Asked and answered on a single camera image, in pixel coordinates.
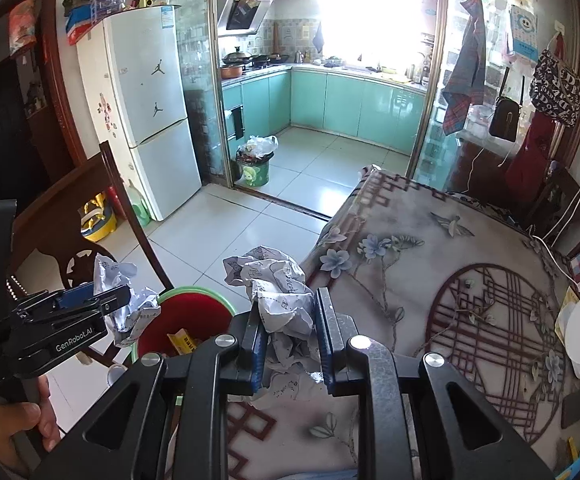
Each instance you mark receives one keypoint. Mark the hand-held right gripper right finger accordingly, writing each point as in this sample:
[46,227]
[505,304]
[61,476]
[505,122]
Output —
[324,340]

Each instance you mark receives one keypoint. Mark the red hanging bag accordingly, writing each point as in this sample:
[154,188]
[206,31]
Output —
[22,25]

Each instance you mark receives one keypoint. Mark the green cartoon kitchen bin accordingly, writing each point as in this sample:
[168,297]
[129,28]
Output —
[253,172]

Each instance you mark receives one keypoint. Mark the black white patterned tote bag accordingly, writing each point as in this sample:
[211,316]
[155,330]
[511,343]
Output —
[555,85]

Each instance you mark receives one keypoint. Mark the black wok with lid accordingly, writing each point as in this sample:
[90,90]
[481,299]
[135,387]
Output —
[235,56]

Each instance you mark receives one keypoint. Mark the person's left hand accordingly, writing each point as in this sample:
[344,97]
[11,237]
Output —
[15,435]

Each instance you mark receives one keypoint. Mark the red bin with green rim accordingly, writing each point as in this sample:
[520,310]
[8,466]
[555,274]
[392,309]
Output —
[190,310]

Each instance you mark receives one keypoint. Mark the small printed paper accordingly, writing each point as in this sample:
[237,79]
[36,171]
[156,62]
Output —
[120,290]

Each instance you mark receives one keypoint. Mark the yellow drink carton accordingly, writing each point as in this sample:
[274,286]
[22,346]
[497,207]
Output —
[185,344]

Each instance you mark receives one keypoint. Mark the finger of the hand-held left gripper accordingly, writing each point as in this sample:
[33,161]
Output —
[112,305]
[75,296]

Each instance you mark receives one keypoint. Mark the glass-topped dining table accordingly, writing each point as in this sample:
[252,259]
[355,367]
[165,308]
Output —
[420,260]

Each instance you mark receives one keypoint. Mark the teal kitchen cabinets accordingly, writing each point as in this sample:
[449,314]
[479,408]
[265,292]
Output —
[350,105]

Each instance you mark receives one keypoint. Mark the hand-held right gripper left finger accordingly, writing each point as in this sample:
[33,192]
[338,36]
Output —
[260,355]

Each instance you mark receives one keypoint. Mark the clear plastic box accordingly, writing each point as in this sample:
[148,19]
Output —
[107,7]

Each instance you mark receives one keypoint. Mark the blue red bag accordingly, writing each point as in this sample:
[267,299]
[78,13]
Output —
[77,25]

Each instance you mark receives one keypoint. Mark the carved dark wooden chair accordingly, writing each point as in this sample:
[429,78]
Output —
[120,200]

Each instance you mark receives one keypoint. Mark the smiley wall calendar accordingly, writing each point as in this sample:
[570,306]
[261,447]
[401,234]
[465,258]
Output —
[523,30]

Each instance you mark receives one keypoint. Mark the dark rectangular object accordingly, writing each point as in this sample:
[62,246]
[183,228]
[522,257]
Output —
[577,407]

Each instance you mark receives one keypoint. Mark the range hood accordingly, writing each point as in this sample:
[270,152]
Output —
[245,10]

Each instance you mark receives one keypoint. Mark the red hanging garment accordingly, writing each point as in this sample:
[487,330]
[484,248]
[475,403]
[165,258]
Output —
[530,160]

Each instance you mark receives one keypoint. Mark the yellow toy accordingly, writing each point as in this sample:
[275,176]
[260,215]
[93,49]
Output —
[99,220]

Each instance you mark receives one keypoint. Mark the plaid hanging cloth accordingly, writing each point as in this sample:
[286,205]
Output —
[465,70]

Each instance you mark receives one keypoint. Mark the black hanging towel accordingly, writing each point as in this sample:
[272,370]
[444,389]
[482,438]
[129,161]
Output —
[236,122]

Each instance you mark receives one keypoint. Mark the clear plastic bin bag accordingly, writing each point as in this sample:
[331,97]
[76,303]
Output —
[260,145]

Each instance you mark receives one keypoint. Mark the large printed paper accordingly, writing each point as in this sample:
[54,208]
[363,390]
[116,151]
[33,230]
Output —
[275,280]

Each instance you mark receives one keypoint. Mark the black shoulder bag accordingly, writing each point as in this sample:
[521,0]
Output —
[506,117]

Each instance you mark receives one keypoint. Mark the white refrigerator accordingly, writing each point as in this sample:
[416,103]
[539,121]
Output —
[145,110]

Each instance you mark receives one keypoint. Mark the dark wooden chair with cushion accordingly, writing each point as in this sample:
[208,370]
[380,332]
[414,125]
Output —
[555,200]

